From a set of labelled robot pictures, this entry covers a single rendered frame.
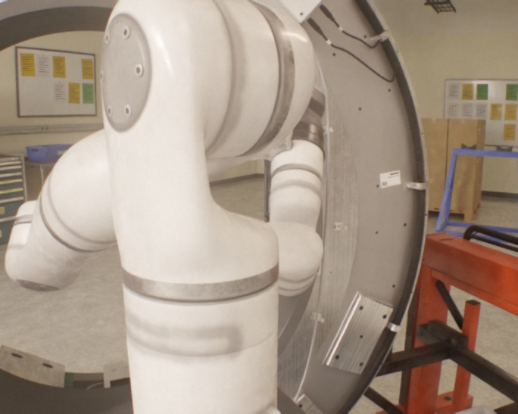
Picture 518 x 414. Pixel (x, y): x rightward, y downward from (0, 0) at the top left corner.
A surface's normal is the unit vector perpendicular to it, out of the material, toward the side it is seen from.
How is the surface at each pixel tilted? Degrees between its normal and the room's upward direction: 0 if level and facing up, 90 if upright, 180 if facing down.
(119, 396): 3
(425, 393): 90
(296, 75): 92
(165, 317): 90
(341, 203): 90
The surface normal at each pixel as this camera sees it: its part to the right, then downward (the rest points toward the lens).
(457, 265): -0.95, 0.06
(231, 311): 0.47, 0.16
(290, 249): -0.16, -0.40
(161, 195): -0.52, 0.17
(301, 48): 0.65, -0.22
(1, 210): 0.85, 0.10
